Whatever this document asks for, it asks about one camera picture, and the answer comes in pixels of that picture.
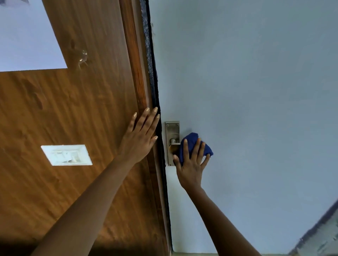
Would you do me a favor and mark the person's right hand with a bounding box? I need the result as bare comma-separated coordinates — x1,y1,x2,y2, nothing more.
173,138,211,191

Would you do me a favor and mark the person's left hand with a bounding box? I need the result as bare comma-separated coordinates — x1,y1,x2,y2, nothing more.
116,107,161,167

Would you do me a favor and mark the blue cleaning cloth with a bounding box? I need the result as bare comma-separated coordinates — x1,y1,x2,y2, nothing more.
176,132,214,165

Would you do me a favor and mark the person's right forearm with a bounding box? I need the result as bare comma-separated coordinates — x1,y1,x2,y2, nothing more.
184,186,262,256

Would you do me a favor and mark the person's left forearm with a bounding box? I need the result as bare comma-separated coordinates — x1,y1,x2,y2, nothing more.
30,155,138,256

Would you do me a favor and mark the black door seal strip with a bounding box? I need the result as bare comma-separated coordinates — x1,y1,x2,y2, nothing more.
139,0,174,251

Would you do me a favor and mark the pale grey door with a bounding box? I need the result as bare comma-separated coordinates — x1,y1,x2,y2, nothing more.
148,0,338,255

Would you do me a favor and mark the metal door handle lever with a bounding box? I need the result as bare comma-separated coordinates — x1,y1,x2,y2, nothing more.
169,138,181,156

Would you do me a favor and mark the metal door handle plate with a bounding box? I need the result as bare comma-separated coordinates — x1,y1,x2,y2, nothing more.
165,121,180,167

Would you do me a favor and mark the brown wooden wall panel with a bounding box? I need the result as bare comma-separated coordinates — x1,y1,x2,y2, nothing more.
0,0,169,256

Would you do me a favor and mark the wooden door frame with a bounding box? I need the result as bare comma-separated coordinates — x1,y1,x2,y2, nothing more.
119,0,171,256

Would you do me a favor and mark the white wall switch plate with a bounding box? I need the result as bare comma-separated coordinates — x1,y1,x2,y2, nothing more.
41,145,93,166

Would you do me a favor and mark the dark-edged grey frame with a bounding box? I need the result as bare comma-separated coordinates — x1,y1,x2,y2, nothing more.
289,199,338,256

